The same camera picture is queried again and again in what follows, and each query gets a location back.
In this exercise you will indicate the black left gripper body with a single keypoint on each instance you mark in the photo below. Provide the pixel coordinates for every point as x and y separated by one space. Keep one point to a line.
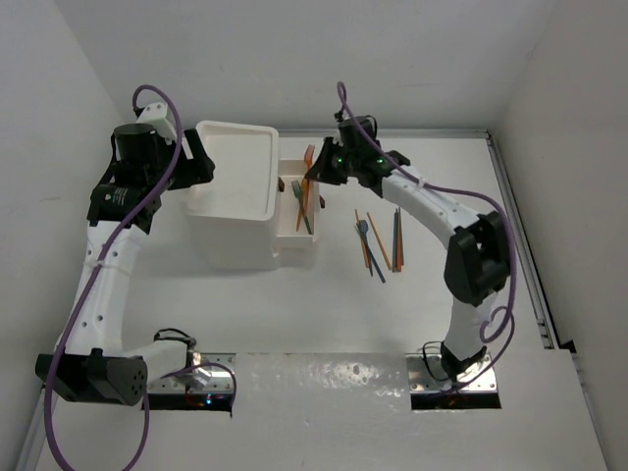
189 172

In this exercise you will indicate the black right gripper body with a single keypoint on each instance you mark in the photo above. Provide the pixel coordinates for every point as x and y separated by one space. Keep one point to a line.
337 165

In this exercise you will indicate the teal plastic fork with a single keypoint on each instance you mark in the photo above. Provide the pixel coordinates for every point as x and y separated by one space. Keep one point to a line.
301 206

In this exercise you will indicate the orange plastic fork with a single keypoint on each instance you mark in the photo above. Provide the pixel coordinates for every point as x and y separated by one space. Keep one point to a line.
308 160

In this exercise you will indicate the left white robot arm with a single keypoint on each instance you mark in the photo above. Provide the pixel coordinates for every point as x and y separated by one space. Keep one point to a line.
92 365

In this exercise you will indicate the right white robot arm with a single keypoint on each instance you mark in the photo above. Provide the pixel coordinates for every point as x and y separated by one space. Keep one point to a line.
478 260

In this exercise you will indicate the white utensil container box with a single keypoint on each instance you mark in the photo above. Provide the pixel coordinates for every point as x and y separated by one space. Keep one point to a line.
290 234

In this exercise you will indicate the orange chopstick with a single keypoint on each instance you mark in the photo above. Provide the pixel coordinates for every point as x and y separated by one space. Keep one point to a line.
399 241

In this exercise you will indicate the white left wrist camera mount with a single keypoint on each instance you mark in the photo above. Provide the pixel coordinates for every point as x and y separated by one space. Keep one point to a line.
159 116

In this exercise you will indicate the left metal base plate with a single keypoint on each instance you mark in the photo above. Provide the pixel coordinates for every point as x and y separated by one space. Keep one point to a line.
214 375

